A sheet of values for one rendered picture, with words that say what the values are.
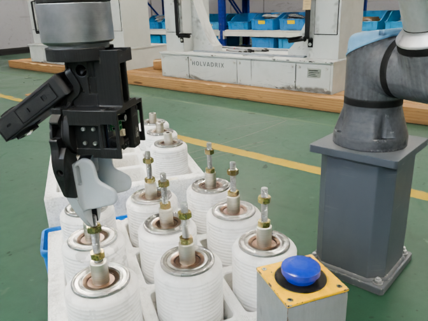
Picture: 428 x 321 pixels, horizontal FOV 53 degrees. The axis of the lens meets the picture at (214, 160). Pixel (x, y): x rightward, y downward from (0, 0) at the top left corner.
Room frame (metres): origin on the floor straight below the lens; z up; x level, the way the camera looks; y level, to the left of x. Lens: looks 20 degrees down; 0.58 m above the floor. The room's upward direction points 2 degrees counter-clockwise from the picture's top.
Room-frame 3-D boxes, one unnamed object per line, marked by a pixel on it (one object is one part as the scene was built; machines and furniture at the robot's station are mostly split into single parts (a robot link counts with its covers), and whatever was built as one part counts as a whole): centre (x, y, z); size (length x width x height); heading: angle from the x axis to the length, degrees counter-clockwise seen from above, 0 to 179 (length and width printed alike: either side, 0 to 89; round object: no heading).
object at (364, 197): (0.88, -0.33, 0.15); 0.19 x 0.19 x 0.30; 48
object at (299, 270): (0.38, -0.09, 0.32); 0.04 x 0.04 x 0.02
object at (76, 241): (0.59, 0.19, 0.25); 0.08 x 0.08 x 0.01
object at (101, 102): (0.48, 0.13, 0.49); 0.09 x 0.08 x 0.12; 77
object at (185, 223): (0.52, 0.04, 0.30); 0.01 x 0.01 x 0.08
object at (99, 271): (0.48, 0.15, 0.26); 0.02 x 0.02 x 0.03
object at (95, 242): (0.48, 0.15, 0.31); 0.01 x 0.01 x 0.08
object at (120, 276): (0.48, 0.15, 0.25); 0.08 x 0.08 x 0.01
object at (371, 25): (5.28, -1.89, 0.36); 0.50 x 0.38 x 0.21; 138
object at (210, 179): (0.78, 0.01, 0.26); 0.02 x 0.02 x 0.03
